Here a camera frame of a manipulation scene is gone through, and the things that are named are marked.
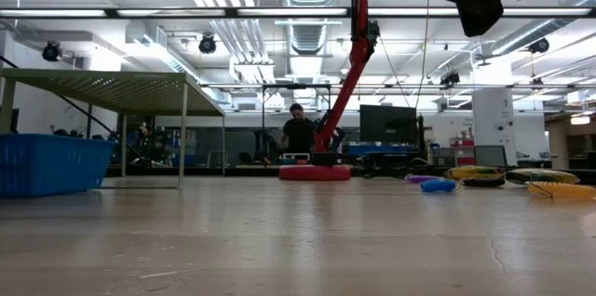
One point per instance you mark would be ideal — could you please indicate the black beam with light strips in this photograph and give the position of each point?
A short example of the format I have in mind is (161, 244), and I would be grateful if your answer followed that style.
(230, 12)

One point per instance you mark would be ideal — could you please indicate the red cabinet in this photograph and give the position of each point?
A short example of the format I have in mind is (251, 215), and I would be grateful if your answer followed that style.
(461, 147)

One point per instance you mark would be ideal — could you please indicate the orange spiral wrist coil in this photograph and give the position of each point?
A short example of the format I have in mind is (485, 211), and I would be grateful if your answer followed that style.
(561, 190)

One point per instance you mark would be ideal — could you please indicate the black ceiling spotlight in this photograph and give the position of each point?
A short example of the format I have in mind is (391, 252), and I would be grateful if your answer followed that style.
(539, 45)
(52, 50)
(449, 78)
(207, 44)

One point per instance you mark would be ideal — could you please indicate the purple spiral wrist coil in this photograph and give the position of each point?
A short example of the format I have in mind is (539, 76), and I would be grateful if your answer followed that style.
(421, 178)

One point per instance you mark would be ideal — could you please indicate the red desk lamp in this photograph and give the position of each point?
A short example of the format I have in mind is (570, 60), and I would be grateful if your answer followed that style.
(356, 54)

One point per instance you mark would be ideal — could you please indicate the blue spiral wrist coil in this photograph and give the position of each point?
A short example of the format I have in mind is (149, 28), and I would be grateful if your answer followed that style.
(438, 185)

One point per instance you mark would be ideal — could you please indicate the green perforated metal shelf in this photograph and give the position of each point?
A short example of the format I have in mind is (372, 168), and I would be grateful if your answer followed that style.
(116, 91)

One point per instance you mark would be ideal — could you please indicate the yellow crayon pack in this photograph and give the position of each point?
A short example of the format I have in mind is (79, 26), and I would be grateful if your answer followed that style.
(542, 176)
(475, 172)

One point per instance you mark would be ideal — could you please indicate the black spiral wrist coil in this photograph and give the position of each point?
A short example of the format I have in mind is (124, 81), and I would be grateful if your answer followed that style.
(484, 183)

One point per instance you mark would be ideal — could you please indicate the blue plastic basket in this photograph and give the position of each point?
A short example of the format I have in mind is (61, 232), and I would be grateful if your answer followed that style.
(51, 165)

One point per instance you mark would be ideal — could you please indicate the person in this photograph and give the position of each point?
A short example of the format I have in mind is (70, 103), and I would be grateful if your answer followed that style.
(298, 133)
(144, 130)

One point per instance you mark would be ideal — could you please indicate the black monitor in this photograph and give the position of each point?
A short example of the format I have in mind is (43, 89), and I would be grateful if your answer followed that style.
(388, 124)

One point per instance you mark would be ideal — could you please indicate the blue background table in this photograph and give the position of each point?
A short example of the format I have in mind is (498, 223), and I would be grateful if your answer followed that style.
(382, 149)

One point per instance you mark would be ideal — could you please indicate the black aluminium table frame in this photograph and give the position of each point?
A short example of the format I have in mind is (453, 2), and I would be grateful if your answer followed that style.
(195, 171)

